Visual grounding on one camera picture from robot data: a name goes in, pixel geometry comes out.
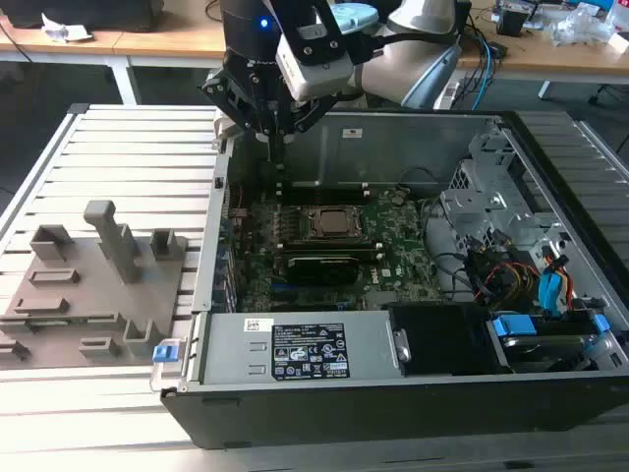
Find black graphics card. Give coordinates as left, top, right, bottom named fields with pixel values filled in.
left=283, top=253, right=361, bottom=287

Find metal socket cover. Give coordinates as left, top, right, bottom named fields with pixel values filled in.
left=303, top=204, right=373, bottom=242

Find yellow red black wires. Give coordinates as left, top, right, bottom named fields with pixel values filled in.
left=466, top=245, right=542, bottom=306

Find black PC case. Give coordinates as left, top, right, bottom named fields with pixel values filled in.
left=159, top=108, right=629, bottom=449

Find black RAM slot bank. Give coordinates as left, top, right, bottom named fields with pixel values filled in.
left=277, top=239, right=385, bottom=262
left=275, top=181, right=371, bottom=206

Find blue cable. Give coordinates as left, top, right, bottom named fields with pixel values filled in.
left=474, top=36, right=495, bottom=112

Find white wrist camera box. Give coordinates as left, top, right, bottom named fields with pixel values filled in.
left=272, top=24, right=356, bottom=102

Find white power strip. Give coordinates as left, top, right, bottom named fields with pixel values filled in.
left=434, top=81, right=461, bottom=109

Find blue flat wire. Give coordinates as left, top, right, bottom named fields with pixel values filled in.
left=538, top=272, right=574, bottom=312

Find clear plastic bag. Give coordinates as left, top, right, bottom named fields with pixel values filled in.
left=549, top=2, right=615, bottom=48

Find silver power supply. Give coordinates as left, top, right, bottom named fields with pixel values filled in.
left=199, top=310, right=409, bottom=385

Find green motherboard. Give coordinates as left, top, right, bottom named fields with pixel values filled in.
left=228, top=181, right=443, bottom=314

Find silver CPU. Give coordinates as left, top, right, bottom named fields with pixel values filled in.
left=318, top=208, right=364, bottom=235

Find wide black box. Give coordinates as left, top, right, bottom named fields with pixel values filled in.
left=0, top=0, right=163, bottom=33

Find silver drive cage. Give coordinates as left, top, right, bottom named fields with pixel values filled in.
left=439, top=132, right=571, bottom=257

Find wooden desk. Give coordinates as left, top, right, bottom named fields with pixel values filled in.
left=0, top=0, right=629, bottom=107

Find tall black box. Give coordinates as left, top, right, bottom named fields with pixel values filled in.
left=454, top=0, right=473, bottom=36

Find silver case handle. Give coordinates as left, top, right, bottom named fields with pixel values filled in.
left=148, top=337, right=193, bottom=394

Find hard disk in blue carrier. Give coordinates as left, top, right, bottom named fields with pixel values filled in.
left=486, top=313, right=615, bottom=375

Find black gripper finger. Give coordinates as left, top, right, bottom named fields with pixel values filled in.
left=198, top=72, right=277, bottom=169
left=274, top=95, right=341, bottom=171

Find silver chipset heatsink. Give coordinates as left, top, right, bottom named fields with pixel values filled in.
left=366, top=289, right=400, bottom=310

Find crumpled white paper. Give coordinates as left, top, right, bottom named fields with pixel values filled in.
left=41, top=13, right=94, bottom=43

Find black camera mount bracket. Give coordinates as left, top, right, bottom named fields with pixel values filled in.
left=282, top=0, right=346, bottom=68

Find green RAM stick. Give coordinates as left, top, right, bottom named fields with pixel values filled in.
left=22, top=319, right=83, bottom=329

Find grey parts rack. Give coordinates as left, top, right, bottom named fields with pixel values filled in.
left=0, top=199, right=191, bottom=370

